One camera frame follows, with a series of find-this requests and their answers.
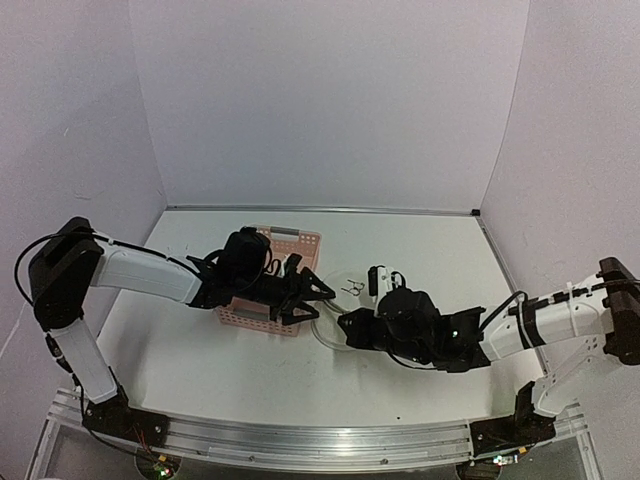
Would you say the white mesh laundry bag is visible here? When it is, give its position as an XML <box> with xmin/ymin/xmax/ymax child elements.
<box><xmin>311</xmin><ymin>269</ymin><xmax>375</xmax><ymax>352</ymax></box>

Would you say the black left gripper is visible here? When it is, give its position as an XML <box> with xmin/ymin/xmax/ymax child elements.
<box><xmin>235</xmin><ymin>265</ymin><xmax>337</xmax><ymax>326</ymax></box>

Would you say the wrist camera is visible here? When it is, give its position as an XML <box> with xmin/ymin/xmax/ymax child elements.
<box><xmin>367</xmin><ymin>265</ymin><xmax>406</xmax><ymax>300</ymax></box>
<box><xmin>282</xmin><ymin>253</ymin><xmax>302</xmax><ymax>277</ymax></box>

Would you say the aluminium back table rail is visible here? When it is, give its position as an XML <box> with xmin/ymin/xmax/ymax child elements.
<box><xmin>166</xmin><ymin>204</ymin><xmax>479</xmax><ymax>217</ymax></box>

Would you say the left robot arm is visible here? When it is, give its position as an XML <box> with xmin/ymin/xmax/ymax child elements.
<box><xmin>13</xmin><ymin>216</ymin><xmax>336</xmax><ymax>437</ymax></box>

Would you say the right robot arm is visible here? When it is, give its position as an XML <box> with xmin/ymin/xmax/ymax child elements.
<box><xmin>337</xmin><ymin>257</ymin><xmax>639</xmax><ymax>443</ymax></box>

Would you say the aluminium front table rail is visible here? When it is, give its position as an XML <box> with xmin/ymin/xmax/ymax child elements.
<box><xmin>49</xmin><ymin>387</ymin><xmax>591</xmax><ymax>462</ymax></box>

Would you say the pink plastic basket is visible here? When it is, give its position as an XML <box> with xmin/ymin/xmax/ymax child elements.
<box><xmin>216</xmin><ymin>225</ymin><xmax>335</xmax><ymax>337</ymax></box>

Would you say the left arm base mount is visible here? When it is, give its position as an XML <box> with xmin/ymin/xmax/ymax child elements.
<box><xmin>82</xmin><ymin>386</ymin><xmax>170</xmax><ymax>447</ymax></box>

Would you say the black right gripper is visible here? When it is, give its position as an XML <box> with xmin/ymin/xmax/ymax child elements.
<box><xmin>340</xmin><ymin>309</ymin><xmax>434</xmax><ymax>367</ymax></box>

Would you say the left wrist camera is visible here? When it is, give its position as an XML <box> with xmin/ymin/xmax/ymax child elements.
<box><xmin>282</xmin><ymin>253</ymin><xmax>302</xmax><ymax>277</ymax></box>

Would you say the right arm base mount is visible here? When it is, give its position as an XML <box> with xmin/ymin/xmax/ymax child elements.
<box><xmin>469</xmin><ymin>381</ymin><xmax>556</xmax><ymax>459</ymax></box>

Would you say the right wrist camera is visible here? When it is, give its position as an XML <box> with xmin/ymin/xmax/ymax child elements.
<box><xmin>367</xmin><ymin>265</ymin><xmax>406</xmax><ymax>300</ymax></box>

